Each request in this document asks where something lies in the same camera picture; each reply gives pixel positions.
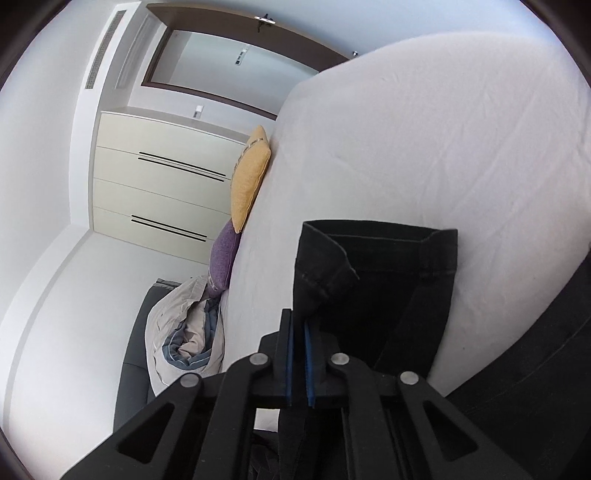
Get black pants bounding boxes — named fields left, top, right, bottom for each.
left=249, top=220, right=591, bottom=480

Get bed with white sheet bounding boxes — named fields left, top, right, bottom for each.
left=221, top=32, right=588, bottom=432

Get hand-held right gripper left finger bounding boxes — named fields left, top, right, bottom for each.
left=60, top=308, right=296, bottom=480

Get rolled grey duvet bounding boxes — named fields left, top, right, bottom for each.
left=145, top=274, right=226, bottom=398

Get dark grey headboard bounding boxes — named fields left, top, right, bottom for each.
left=113, top=278, right=172, bottom=432

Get cream wardrobe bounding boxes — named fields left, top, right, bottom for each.
left=92, top=111, right=252, bottom=265

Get white air vent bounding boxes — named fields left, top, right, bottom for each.
left=84, top=9, right=126, bottom=89

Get yellow pillow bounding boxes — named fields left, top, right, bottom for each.
left=230, top=126, right=271, bottom=234

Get dark wooden door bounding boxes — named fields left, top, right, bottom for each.
left=141, top=4, right=352, bottom=121

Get purple pillow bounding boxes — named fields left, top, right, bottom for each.
left=210, top=220, right=242, bottom=296

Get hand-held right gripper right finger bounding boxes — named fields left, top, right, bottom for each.
left=305, top=320, right=532, bottom=480

